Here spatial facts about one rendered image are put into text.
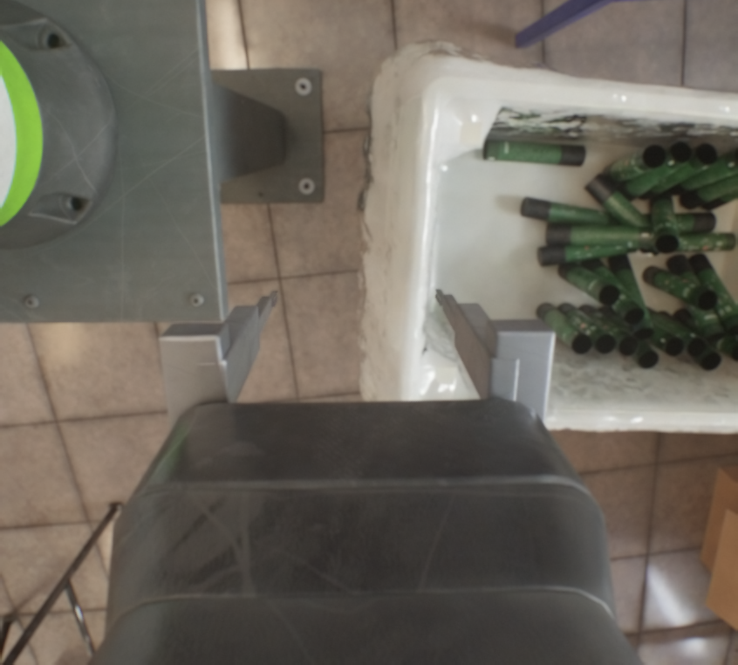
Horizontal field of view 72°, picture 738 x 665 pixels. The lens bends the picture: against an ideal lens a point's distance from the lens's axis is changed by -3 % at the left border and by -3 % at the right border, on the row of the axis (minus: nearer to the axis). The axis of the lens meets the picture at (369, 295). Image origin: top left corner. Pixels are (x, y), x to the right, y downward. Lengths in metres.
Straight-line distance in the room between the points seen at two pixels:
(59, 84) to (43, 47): 0.04
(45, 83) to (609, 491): 1.67
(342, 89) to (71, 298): 0.96
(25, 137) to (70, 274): 0.12
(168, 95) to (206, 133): 0.03
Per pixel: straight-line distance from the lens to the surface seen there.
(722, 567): 1.82
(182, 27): 0.36
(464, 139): 0.60
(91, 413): 1.60
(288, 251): 1.29
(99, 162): 0.35
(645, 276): 0.95
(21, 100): 0.31
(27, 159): 0.31
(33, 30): 0.37
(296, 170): 1.25
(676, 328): 0.89
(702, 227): 0.96
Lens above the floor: 1.26
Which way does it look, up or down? 73 degrees down
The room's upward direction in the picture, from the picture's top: 174 degrees clockwise
